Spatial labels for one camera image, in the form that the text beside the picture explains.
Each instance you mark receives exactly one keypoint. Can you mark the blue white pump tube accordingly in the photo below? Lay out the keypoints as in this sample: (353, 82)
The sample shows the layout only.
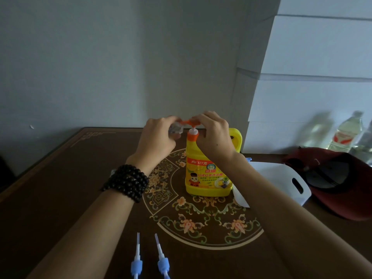
(162, 261)
(136, 262)

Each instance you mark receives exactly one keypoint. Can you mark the person's left hand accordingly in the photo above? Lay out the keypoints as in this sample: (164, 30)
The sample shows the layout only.
(154, 142)

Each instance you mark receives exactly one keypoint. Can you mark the small clear plastic clip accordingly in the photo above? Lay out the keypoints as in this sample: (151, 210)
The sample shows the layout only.
(176, 129)

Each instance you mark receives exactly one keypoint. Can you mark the person's left thumb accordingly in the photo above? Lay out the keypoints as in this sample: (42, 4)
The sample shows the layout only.
(175, 137)

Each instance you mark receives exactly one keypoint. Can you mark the yellow detergent bottle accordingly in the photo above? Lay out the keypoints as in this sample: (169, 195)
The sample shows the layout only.
(200, 174)

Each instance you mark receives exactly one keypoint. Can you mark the clear bottle with red label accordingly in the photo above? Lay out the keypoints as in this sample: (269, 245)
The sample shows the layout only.
(347, 133)

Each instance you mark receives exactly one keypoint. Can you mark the orange pump dispenser head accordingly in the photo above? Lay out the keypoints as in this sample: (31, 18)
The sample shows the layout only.
(192, 136)

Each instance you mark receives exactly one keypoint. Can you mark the person's left forearm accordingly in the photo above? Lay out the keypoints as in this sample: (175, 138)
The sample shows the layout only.
(96, 226)

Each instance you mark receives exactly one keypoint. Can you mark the person's right hand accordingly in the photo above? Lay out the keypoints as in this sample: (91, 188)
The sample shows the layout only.
(216, 139)

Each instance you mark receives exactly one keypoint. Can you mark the clear plastic bottle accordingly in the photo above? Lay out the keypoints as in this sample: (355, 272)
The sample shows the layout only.
(364, 145)

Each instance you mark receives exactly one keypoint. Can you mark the person's right fingers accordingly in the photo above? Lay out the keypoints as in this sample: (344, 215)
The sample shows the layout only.
(212, 120)

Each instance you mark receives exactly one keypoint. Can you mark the person's right forearm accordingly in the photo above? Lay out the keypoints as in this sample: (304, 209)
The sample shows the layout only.
(284, 220)

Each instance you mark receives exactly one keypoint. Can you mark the dark red baseball cap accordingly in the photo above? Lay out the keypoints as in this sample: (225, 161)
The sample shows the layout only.
(345, 188)

